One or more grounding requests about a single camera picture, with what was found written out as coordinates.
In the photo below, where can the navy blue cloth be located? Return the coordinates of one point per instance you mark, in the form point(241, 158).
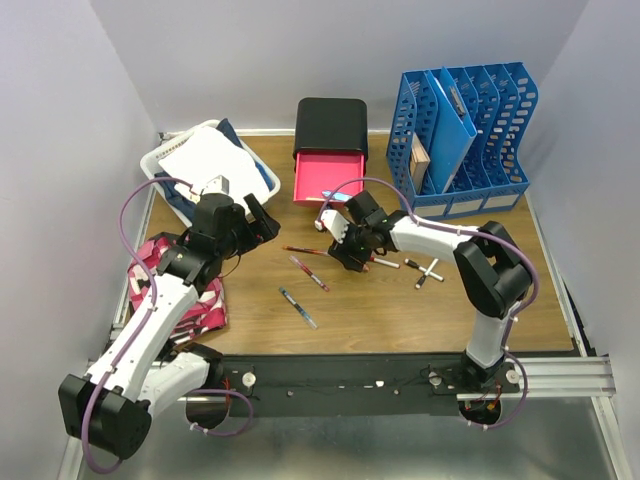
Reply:
point(230, 135)

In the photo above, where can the pink gel pen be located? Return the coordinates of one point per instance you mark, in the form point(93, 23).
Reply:
point(308, 272)

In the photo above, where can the white plastic basket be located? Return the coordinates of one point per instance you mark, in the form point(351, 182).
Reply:
point(210, 165)

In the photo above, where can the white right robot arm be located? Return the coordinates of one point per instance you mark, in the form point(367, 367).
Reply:
point(495, 275)

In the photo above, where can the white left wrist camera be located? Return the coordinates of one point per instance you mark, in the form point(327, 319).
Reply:
point(217, 185)

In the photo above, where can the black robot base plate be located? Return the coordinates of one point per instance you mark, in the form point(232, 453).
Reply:
point(363, 384)

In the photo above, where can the black capped whiteboard marker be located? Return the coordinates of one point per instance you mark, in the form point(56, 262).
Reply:
point(412, 264)

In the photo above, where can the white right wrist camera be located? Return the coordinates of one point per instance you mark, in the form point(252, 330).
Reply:
point(335, 223)

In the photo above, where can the red capped whiteboard marker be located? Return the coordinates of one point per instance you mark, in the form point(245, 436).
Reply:
point(384, 262)

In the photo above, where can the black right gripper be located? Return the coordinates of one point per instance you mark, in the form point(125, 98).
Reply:
point(339, 251)

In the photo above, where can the blue file folder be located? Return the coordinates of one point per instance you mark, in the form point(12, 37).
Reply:
point(453, 131)

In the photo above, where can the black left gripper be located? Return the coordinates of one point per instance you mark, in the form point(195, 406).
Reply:
point(266, 227)

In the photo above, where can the blue gel pen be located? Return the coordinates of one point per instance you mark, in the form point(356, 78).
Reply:
point(301, 311)

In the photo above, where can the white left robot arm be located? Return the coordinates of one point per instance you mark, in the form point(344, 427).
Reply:
point(112, 406)

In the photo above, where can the orange cover paperback book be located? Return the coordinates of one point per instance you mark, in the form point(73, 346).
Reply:
point(418, 164)

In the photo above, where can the pink camouflage cloth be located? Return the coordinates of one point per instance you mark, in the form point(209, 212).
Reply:
point(209, 313)

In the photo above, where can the pink drawer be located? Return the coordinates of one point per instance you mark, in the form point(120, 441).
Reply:
point(320, 171)

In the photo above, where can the black pink drawer cabinet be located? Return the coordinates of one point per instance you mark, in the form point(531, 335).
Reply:
point(331, 124)

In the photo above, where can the blue magazine file rack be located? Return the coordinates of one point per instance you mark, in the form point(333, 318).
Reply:
point(501, 99)

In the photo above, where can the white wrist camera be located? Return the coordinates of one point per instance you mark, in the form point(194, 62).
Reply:
point(217, 185)
point(335, 223)

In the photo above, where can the orange red gel pen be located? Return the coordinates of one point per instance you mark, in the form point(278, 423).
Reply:
point(304, 250)

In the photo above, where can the blue correction tape dispenser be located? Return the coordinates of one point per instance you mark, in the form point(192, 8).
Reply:
point(336, 196)

